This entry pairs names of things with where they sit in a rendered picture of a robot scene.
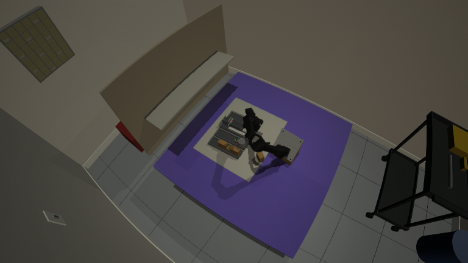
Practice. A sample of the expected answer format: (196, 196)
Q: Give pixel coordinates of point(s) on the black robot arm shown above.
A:
(251, 120)

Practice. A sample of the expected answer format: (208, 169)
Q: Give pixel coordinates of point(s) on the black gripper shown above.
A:
(256, 128)

